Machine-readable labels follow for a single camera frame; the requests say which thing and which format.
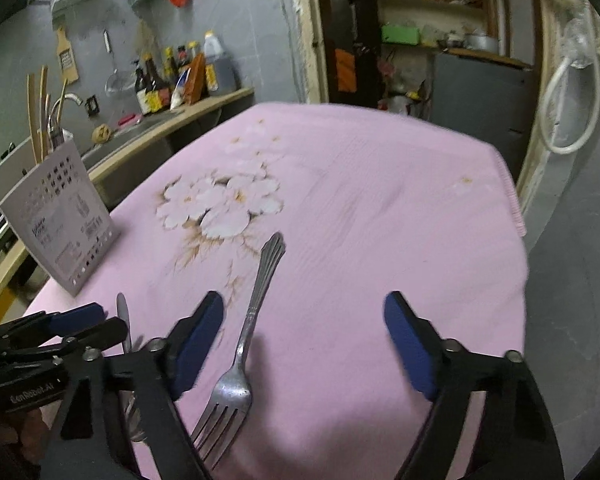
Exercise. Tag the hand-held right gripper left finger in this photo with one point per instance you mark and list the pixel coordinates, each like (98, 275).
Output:
(195, 345)

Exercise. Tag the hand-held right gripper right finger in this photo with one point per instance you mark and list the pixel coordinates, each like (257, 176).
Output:
(410, 345)

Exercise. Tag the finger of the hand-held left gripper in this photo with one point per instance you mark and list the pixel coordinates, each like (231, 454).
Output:
(77, 317)
(105, 332)

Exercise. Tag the white perforated utensil holder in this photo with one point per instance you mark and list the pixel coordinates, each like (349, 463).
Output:
(65, 220)

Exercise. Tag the pink floral tablecloth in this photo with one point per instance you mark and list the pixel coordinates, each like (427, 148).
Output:
(380, 210)

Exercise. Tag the stainless steel sink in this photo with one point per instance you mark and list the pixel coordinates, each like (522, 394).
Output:
(125, 142)

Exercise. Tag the tan scrubber ball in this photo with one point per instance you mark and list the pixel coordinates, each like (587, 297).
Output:
(102, 135)

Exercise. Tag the pink soap dish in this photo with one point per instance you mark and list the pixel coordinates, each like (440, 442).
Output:
(130, 120)

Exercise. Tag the chrome faucet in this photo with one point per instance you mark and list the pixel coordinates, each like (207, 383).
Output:
(70, 97)

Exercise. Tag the dark pump bottle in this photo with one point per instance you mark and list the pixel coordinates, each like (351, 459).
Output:
(141, 95)

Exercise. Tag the dark soy sauce bottle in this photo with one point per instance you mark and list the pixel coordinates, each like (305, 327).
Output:
(155, 92)

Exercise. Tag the metal mesh strainer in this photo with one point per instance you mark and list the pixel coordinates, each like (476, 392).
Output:
(115, 82)

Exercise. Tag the white plastic bag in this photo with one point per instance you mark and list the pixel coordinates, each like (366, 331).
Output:
(400, 105)

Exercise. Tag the small white bag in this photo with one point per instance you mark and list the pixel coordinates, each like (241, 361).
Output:
(179, 94)

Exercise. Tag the wooden grater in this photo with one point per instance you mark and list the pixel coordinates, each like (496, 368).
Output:
(66, 60)

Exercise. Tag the grey cabinet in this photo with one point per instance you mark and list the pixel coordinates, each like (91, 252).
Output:
(480, 95)

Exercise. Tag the red chili powder bag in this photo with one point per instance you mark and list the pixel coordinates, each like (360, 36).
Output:
(197, 82)

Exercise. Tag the yellow cap sauce bottle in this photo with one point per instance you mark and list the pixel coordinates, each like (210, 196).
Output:
(170, 67)

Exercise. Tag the large dark liquid jug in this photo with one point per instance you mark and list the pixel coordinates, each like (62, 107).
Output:
(222, 70)

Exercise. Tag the black cap sauce bottle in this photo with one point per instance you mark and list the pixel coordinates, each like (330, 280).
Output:
(182, 57)

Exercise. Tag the orange sticker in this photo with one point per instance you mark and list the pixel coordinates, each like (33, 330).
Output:
(345, 70)

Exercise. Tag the clear yellow cap bottle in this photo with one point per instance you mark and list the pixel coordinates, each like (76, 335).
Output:
(194, 50)

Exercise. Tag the wooden board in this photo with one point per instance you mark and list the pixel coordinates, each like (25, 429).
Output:
(485, 57)

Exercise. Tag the metal cooking pot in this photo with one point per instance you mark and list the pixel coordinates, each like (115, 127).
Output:
(481, 42)

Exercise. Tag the green box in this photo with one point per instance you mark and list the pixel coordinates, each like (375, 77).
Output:
(400, 34)

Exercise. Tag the dark wooden door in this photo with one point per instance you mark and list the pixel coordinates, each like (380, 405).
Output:
(360, 10)

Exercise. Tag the wooden shelf unit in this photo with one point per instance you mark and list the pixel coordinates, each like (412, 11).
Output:
(430, 2)

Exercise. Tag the clear plastic bag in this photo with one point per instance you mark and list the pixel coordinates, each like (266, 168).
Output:
(577, 40)

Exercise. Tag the beige door frame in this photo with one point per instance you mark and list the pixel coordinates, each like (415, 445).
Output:
(307, 35)

